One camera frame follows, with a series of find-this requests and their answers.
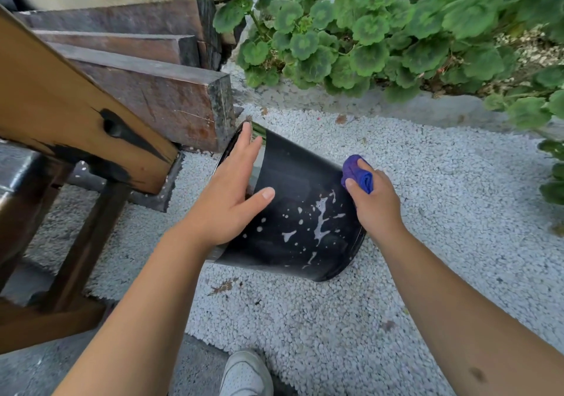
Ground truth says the person's right hand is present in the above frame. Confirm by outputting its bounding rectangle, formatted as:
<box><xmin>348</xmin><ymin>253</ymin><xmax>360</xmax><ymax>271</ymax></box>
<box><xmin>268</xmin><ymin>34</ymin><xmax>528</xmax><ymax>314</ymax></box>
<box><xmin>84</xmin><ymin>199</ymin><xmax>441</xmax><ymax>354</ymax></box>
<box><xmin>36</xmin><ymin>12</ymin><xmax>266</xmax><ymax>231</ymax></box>
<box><xmin>344</xmin><ymin>157</ymin><xmax>405</xmax><ymax>246</ymax></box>

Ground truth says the person's left hand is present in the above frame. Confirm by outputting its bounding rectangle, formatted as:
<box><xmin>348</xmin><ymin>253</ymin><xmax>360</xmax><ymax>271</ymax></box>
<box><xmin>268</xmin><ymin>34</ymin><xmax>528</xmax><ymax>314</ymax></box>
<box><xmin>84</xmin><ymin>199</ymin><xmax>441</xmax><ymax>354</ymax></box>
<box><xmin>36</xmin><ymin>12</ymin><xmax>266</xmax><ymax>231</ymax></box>
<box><xmin>182</xmin><ymin>121</ymin><xmax>276</xmax><ymax>252</ymax></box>

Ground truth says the purple microfibre cloth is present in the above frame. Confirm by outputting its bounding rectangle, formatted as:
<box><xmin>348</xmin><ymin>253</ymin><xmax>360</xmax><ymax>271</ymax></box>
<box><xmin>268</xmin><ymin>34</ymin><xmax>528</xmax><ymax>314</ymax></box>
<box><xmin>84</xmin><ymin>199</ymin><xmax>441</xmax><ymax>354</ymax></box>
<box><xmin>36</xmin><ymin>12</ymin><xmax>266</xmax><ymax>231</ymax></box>
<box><xmin>341</xmin><ymin>154</ymin><xmax>374</xmax><ymax>195</ymax></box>

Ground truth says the black bucket with metal rim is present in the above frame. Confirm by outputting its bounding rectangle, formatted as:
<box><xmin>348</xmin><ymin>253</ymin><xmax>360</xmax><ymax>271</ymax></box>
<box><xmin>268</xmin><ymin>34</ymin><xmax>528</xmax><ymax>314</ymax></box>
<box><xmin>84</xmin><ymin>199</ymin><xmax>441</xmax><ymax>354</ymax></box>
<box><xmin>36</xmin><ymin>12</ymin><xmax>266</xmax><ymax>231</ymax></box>
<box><xmin>207</xmin><ymin>121</ymin><xmax>367</xmax><ymax>283</ymax></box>

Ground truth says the person's left forearm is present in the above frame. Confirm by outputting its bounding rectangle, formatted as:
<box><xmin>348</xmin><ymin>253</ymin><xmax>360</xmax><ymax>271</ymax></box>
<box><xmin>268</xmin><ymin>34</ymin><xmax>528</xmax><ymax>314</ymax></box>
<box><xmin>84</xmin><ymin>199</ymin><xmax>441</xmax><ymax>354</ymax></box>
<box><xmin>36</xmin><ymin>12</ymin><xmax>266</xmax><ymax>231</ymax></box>
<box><xmin>52</xmin><ymin>222</ymin><xmax>210</xmax><ymax>396</ymax></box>

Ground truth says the person's right forearm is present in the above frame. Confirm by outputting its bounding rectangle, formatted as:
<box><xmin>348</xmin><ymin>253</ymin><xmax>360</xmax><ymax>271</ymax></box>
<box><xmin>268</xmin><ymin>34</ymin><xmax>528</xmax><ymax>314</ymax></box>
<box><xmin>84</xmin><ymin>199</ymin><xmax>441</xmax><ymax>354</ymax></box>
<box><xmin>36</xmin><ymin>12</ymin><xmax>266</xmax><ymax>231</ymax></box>
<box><xmin>373</xmin><ymin>223</ymin><xmax>564</xmax><ymax>396</ymax></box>

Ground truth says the person's white shoe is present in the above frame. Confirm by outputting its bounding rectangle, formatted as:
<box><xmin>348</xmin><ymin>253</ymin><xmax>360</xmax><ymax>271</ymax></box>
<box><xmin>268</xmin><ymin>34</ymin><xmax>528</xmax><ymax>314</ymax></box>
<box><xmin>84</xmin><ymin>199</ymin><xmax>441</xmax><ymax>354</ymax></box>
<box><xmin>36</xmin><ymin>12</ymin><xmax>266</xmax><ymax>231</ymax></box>
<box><xmin>219</xmin><ymin>349</ymin><xmax>274</xmax><ymax>396</ymax></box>

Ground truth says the grey concrete garden curb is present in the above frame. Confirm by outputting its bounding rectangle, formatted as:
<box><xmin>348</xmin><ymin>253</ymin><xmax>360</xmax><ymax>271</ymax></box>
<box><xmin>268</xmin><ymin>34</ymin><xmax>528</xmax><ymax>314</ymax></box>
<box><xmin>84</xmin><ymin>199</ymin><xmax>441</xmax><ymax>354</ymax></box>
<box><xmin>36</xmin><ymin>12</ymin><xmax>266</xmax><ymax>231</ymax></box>
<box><xmin>222</xmin><ymin>63</ymin><xmax>564</xmax><ymax>139</ymax></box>

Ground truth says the thick dark wooden beam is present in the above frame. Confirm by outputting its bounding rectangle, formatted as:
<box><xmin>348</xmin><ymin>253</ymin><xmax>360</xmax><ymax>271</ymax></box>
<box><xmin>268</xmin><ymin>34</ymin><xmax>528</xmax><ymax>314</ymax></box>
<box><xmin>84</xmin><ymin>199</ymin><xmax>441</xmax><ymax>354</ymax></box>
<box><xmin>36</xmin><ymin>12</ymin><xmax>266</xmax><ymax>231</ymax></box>
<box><xmin>48</xmin><ymin>42</ymin><xmax>237</xmax><ymax>154</ymax></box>

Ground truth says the green geranium plant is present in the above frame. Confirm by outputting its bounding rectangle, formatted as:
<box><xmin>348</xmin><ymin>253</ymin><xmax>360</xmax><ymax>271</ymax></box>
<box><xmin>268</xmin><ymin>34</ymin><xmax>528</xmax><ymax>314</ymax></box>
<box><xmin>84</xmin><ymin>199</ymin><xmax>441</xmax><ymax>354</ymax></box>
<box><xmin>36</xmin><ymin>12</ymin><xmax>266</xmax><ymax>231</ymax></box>
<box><xmin>192</xmin><ymin>0</ymin><xmax>564</xmax><ymax>207</ymax></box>

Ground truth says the thin reddish wooden beam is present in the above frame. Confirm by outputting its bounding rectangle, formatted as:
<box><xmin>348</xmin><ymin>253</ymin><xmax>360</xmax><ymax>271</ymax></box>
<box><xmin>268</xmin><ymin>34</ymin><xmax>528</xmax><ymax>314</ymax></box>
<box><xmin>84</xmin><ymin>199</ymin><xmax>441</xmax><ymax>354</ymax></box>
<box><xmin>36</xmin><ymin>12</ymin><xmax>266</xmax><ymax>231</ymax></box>
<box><xmin>33</xmin><ymin>30</ymin><xmax>202</xmax><ymax>67</ymax></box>

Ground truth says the wooden bench with backrest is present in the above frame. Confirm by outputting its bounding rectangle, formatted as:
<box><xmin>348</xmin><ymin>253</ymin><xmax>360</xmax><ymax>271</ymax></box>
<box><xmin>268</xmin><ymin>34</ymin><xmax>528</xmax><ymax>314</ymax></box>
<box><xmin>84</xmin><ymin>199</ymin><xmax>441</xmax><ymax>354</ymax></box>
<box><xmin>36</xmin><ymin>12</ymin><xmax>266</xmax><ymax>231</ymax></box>
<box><xmin>0</xmin><ymin>6</ymin><xmax>184</xmax><ymax>355</ymax></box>

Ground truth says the long dark wooden beam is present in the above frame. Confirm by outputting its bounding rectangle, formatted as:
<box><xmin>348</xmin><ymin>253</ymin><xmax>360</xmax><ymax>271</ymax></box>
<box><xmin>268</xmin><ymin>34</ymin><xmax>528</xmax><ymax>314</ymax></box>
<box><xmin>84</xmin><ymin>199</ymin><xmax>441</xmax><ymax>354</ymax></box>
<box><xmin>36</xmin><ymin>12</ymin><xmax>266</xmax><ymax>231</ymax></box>
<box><xmin>15</xmin><ymin>0</ymin><xmax>223</xmax><ymax>71</ymax></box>

